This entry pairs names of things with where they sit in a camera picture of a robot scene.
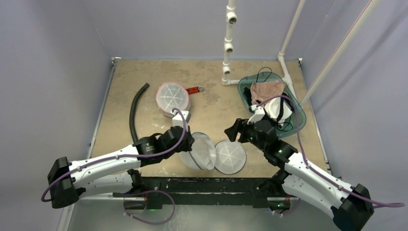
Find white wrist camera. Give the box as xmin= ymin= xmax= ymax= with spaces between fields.
xmin=247 ymin=104 xmax=265 ymax=125
xmin=172 ymin=109 xmax=191 ymax=127

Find white bra with black straps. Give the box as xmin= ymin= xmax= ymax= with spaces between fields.
xmin=264 ymin=97 xmax=294 ymax=131

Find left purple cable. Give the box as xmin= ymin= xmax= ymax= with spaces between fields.
xmin=40 ymin=108 xmax=188 ymax=203

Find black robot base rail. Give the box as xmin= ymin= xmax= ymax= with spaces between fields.
xmin=113 ymin=170 xmax=296 ymax=213

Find red handled tool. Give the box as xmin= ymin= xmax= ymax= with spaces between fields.
xmin=185 ymin=86 xmax=204 ymax=94

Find teal transparent plastic bin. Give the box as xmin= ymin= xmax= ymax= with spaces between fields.
xmin=237 ymin=72 xmax=306 ymax=138

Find pink bra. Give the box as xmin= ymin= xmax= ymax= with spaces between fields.
xmin=250 ymin=80 xmax=286 ymax=104

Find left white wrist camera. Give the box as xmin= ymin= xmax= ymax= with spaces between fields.
xmin=172 ymin=109 xmax=191 ymax=127

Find white PVC pipe frame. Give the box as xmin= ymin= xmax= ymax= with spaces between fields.
xmin=220 ymin=0 xmax=382 ymax=107

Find black rubber hose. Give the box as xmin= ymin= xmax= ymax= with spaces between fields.
xmin=129 ymin=83 xmax=150 ymax=142

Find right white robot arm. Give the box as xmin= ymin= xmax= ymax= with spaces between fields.
xmin=224 ymin=118 xmax=374 ymax=231

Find blue-trimmed white mesh laundry bag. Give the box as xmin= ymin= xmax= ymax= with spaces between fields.
xmin=178 ymin=132 xmax=247 ymax=175

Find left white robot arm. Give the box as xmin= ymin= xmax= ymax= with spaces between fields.
xmin=41 ymin=126 xmax=195 ymax=209

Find pink-trimmed white mesh laundry bag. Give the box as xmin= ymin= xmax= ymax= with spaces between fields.
xmin=156 ymin=82 xmax=191 ymax=117

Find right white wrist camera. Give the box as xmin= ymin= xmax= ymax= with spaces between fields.
xmin=247 ymin=104 xmax=265 ymax=125

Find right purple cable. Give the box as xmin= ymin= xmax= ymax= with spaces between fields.
xmin=252 ymin=94 xmax=406 ymax=209

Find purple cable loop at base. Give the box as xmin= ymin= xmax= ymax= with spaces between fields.
xmin=123 ymin=187 xmax=178 ymax=226

